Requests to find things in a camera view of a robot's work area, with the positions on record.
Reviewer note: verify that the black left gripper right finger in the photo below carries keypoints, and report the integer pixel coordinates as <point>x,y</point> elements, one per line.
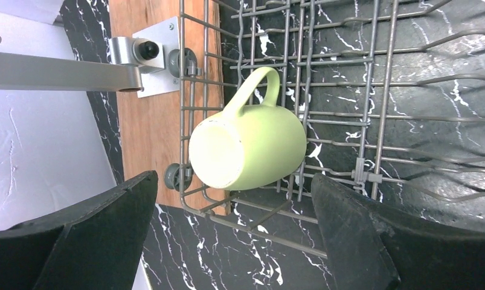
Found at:
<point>370,245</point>

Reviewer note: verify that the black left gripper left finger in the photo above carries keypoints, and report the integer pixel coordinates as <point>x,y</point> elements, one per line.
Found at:
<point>93,244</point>

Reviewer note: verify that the light green ceramic mug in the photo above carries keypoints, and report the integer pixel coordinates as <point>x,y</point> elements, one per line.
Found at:
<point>252,141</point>

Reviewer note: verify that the wooden board with bracket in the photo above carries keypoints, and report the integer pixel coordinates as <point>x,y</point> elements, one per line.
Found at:
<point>149,127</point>

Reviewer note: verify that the grey wire dish rack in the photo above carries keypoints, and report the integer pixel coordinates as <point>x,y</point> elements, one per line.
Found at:
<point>391,95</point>

